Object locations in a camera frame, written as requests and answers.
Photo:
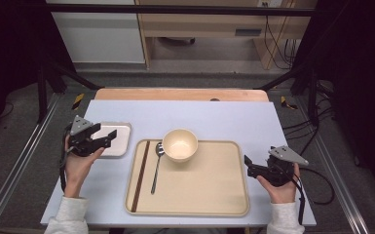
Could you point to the light wooden table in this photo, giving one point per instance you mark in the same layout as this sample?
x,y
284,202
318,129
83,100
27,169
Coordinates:
x,y
175,95

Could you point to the person's left hand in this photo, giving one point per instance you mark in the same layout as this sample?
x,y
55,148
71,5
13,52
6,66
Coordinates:
x,y
76,172

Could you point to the white cabinet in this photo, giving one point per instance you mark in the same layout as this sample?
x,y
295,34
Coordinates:
x,y
104,39

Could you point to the large beige tray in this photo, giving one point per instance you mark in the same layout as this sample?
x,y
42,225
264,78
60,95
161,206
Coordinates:
x,y
201,188

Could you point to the black horizontal frame bar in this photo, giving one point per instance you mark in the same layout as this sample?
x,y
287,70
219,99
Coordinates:
x,y
175,9

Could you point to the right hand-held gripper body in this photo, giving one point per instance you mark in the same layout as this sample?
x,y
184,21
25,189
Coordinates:
x,y
287,154

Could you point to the metal spoon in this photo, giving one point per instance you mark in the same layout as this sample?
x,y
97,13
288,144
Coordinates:
x,y
156,172

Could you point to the small beige square plate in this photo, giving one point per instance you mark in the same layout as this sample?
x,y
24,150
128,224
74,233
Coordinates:
x,y
121,143

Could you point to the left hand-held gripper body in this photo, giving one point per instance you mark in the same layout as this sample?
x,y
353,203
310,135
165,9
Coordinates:
x,y
79,125

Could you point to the aluminium floor rail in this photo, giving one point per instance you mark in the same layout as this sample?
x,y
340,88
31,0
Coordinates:
x,y
334,169
22,156

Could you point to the person's right hand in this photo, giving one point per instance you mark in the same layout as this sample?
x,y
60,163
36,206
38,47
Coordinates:
x,y
281,195

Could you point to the white wall socket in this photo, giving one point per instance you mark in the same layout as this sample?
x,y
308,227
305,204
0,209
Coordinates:
x,y
269,3

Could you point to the wooden desk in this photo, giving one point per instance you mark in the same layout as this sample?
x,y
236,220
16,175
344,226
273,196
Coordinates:
x,y
201,24

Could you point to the black curtain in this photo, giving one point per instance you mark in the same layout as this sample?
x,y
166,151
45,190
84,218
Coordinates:
x,y
363,81
9,48

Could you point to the beige bowl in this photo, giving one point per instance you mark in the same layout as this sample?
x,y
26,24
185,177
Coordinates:
x,y
179,146

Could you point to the grey desk label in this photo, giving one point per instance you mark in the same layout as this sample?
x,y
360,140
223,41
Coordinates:
x,y
248,32

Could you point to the black metal stand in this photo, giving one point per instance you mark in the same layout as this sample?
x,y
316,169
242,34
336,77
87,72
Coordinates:
x,y
41,94
312,97

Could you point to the yellow black floor tape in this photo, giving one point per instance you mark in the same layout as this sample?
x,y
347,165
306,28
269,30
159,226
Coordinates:
x,y
78,101
284,101

